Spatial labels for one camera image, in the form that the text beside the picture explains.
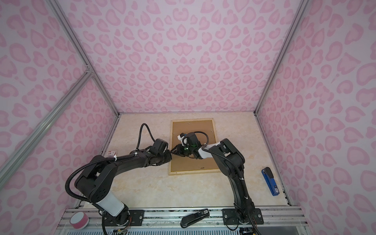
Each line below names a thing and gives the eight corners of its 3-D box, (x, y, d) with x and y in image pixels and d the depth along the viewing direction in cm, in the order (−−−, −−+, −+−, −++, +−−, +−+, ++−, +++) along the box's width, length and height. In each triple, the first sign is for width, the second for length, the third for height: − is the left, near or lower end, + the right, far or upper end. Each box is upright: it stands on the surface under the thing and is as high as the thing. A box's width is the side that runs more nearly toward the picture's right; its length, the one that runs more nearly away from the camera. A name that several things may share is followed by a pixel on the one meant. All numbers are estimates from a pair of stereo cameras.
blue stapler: (272, 196, 82) (277, 193, 78) (261, 171, 91) (264, 167, 87) (277, 195, 82) (281, 192, 78) (265, 170, 91) (269, 166, 87)
